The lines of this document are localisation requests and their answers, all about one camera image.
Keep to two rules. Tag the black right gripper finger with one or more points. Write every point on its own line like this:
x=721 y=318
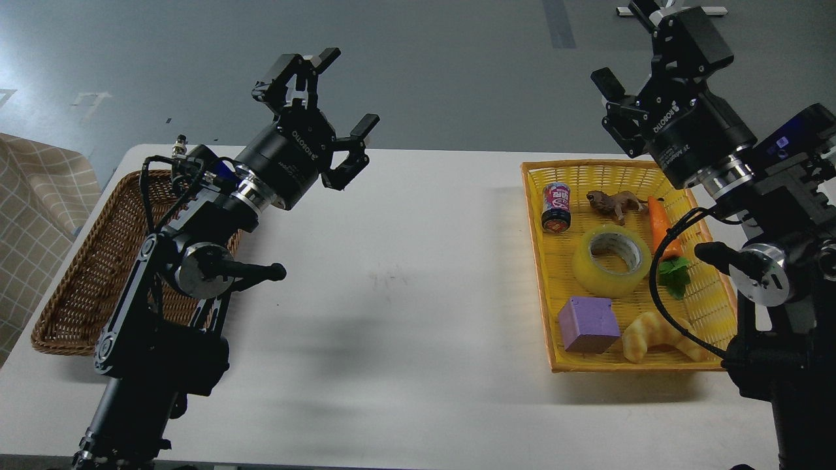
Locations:
x=687 y=48
x=624 y=113

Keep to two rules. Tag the brown wicker basket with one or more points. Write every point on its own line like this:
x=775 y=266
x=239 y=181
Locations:
x=87 y=294

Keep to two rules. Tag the yellow plastic basket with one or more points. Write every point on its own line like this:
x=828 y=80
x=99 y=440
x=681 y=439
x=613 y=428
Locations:
x=553 y=256

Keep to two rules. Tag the beige checkered cloth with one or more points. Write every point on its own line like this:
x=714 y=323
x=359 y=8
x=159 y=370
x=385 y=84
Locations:
x=47 y=195

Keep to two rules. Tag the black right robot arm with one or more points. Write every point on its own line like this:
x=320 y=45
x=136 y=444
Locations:
x=783 y=349

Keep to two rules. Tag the yellow tape roll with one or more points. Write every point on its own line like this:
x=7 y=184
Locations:
x=610 y=261

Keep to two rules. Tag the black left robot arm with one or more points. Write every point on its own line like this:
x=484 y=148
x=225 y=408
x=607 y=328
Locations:
x=164 y=340

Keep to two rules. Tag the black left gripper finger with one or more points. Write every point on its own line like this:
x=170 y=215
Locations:
x=291 y=82
x=356 y=159

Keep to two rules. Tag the orange toy carrot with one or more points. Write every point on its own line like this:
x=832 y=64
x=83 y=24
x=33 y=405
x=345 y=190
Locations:
x=673 y=265

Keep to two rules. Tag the brown toy lion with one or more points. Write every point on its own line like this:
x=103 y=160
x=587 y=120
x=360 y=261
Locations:
x=616 y=206

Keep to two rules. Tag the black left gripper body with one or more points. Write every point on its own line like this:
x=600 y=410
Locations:
x=290 y=154

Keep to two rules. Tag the purple cube block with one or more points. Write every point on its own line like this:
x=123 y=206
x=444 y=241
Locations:
x=588 y=325

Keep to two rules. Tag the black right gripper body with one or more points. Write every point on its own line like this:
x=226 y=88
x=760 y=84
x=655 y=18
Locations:
x=689 y=128

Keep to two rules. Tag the toy croissant bread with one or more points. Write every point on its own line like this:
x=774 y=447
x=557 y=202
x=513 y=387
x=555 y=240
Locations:
x=650 y=329

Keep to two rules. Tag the small soda can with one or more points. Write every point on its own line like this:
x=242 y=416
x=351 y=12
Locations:
x=555 y=212

